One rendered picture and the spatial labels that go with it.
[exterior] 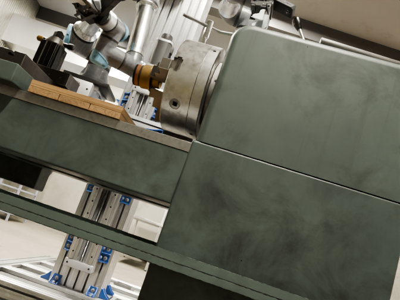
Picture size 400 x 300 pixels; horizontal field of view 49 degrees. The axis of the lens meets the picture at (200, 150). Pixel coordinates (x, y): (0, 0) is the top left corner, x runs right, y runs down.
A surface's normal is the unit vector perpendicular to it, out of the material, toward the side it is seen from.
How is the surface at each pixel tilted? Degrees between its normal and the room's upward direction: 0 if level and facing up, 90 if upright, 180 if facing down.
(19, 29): 90
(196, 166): 90
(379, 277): 90
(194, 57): 73
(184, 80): 102
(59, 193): 90
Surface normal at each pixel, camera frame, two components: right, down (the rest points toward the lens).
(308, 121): -0.06, -0.24
